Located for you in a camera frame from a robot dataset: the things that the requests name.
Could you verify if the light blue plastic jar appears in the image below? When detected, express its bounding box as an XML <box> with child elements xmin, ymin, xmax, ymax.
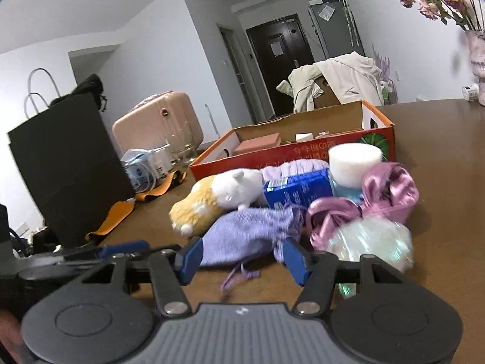
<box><xmin>329</xmin><ymin>174</ymin><xmax>363</xmax><ymax>203</ymax></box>

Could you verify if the pale pink vase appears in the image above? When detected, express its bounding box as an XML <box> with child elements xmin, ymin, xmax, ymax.
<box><xmin>464</xmin><ymin>29</ymin><xmax>485</xmax><ymax>107</ymax></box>

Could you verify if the orange strap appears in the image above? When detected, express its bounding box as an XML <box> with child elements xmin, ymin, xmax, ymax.
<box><xmin>86</xmin><ymin>170</ymin><xmax>187</xmax><ymax>245</ymax></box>

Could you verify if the red cardboard box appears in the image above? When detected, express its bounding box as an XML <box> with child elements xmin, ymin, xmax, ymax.
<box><xmin>189</xmin><ymin>99</ymin><xmax>396</xmax><ymax>183</ymax></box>

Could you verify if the wooden chair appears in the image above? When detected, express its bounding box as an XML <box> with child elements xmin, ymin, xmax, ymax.
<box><xmin>313</xmin><ymin>76</ymin><xmax>342</xmax><ymax>111</ymax></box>

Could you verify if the white mop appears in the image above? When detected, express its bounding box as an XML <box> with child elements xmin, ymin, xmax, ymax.
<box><xmin>205</xmin><ymin>104</ymin><xmax>221</xmax><ymax>137</ymax></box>

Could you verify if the pink ribbed suitcase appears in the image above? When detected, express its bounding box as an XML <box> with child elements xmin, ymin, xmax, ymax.
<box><xmin>112</xmin><ymin>91</ymin><xmax>204</xmax><ymax>156</ymax></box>

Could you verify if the white hooded jacket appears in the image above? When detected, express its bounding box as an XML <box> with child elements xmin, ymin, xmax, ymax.
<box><xmin>316</xmin><ymin>52</ymin><xmax>385</xmax><ymax>107</ymax></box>

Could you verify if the round clear glass jar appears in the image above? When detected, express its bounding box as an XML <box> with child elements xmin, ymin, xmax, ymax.
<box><xmin>175</xmin><ymin>142</ymin><xmax>199</xmax><ymax>167</ymax></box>

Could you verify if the black paper bag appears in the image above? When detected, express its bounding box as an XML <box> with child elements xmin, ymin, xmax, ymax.
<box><xmin>7</xmin><ymin>67</ymin><xmax>137</xmax><ymax>249</ymax></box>

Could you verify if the lavender fluffy headband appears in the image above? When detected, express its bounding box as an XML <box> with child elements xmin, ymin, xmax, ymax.
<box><xmin>261</xmin><ymin>158</ymin><xmax>331</xmax><ymax>183</ymax></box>

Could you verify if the tall clear glass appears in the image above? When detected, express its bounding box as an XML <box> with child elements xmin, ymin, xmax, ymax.
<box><xmin>168</xmin><ymin>120</ymin><xmax>192</xmax><ymax>151</ymax></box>

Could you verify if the clear plastic bag of cotton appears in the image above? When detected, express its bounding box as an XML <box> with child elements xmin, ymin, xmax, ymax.
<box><xmin>326</xmin><ymin>215</ymin><xmax>414</xmax><ymax>298</ymax></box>

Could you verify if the lavender ribbed suitcase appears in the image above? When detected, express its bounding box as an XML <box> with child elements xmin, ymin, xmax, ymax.
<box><xmin>131</xmin><ymin>91</ymin><xmax>175</xmax><ymax>112</ymax></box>

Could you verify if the white cable bundle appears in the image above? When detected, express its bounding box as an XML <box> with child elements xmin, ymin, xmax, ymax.
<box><xmin>127</xmin><ymin>163</ymin><xmax>157</xmax><ymax>193</ymax></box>

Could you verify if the blue paper box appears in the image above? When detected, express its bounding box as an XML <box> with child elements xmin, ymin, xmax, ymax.
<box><xmin>263</xmin><ymin>169</ymin><xmax>334</xmax><ymax>211</ymax></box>

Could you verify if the pink brick block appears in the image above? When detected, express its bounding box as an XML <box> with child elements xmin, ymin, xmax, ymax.
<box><xmin>233</xmin><ymin>133</ymin><xmax>282</xmax><ymax>156</ymax></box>

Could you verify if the white spray bottle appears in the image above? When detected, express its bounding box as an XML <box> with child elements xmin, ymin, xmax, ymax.
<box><xmin>153</xmin><ymin>152</ymin><xmax>170</xmax><ymax>180</ymax></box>

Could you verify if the black cloth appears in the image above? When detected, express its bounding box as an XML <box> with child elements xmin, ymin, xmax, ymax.
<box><xmin>51</xmin><ymin>74</ymin><xmax>105</xmax><ymax>112</ymax></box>

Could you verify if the grey refrigerator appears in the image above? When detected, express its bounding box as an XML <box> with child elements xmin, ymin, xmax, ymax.
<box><xmin>308</xmin><ymin>0</ymin><xmax>366</xmax><ymax>63</ymax></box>

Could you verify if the orange and white plush toy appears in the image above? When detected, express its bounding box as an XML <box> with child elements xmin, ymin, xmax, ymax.
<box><xmin>169</xmin><ymin>169</ymin><xmax>268</xmax><ymax>236</ymax></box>

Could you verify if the dark entrance door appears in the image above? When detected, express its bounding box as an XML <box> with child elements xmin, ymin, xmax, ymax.
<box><xmin>246</xmin><ymin>14</ymin><xmax>315</xmax><ymax>116</ymax></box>

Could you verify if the purple knit drawstring pouch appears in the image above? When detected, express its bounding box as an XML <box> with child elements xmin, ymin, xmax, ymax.
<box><xmin>197</xmin><ymin>205</ymin><xmax>307</xmax><ymax>292</ymax></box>

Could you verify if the pink satin cloth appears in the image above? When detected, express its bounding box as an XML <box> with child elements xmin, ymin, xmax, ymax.
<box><xmin>306</xmin><ymin>162</ymin><xmax>420</xmax><ymax>253</ymax></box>

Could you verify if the grey interior door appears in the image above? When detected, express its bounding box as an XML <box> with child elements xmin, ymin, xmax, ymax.
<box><xmin>218</xmin><ymin>25</ymin><xmax>268</xmax><ymax>124</ymax></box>

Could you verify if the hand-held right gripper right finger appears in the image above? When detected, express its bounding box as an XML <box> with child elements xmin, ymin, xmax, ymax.
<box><xmin>282</xmin><ymin>237</ymin><xmax>412</xmax><ymax>317</ymax></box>

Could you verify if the white foam cylinder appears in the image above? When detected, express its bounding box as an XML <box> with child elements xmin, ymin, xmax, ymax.
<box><xmin>328</xmin><ymin>143</ymin><xmax>383</xmax><ymax>188</ymax></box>

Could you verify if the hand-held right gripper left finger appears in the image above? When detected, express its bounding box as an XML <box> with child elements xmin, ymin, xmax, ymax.
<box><xmin>74</xmin><ymin>237</ymin><xmax>205</xmax><ymax>317</ymax></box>

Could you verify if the small white jar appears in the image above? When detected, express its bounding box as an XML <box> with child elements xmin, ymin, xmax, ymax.
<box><xmin>461</xmin><ymin>83</ymin><xmax>480</xmax><ymax>102</ymax></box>

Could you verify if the beige garment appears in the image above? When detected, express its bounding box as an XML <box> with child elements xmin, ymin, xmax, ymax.
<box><xmin>276</xmin><ymin>64</ymin><xmax>326</xmax><ymax>113</ymax></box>

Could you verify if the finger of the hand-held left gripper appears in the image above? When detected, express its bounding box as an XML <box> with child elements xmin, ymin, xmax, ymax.
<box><xmin>57</xmin><ymin>240</ymin><xmax>149</xmax><ymax>266</ymax></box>

